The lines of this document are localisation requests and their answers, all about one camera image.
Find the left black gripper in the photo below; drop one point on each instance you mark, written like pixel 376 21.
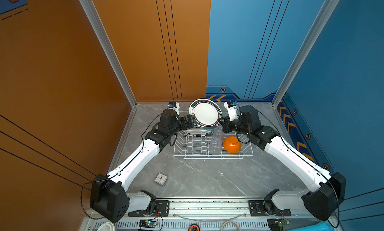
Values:
pixel 190 122

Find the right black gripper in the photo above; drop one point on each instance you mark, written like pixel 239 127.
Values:
pixel 225 124

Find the green red rimmed plate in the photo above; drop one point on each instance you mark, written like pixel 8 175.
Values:
pixel 206 113

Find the white wire dish rack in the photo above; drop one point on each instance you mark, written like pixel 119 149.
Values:
pixel 206 143

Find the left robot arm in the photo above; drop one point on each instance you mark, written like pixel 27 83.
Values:
pixel 109 193

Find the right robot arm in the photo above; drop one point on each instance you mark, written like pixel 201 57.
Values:
pixel 324 191

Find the clear glass middle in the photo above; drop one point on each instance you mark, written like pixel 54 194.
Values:
pixel 218 133

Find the clear glass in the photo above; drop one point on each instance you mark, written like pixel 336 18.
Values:
pixel 218 133
pixel 215 147

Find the orange bowl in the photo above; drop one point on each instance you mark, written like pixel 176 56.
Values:
pixel 232 144

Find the clear glass front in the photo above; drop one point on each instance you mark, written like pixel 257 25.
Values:
pixel 215 147

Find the small white square clock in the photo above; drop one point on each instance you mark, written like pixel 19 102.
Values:
pixel 161 179

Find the orange black round object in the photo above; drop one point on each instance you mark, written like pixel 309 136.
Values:
pixel 194 227

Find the green circuit board left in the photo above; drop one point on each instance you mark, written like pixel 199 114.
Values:
pixel 148 225

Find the circuit board right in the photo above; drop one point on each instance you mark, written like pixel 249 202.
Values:
pixel 278 225

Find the white round container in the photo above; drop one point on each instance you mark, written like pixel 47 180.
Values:
pixel 107 226

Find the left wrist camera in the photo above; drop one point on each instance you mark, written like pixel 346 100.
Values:
pixel 174 106

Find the aluminium front rail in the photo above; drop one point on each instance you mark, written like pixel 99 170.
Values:
pixel 210 208

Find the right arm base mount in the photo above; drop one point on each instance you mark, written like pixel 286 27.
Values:
pixel 261 208

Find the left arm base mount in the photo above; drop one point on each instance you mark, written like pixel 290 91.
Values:
pixel 161 207

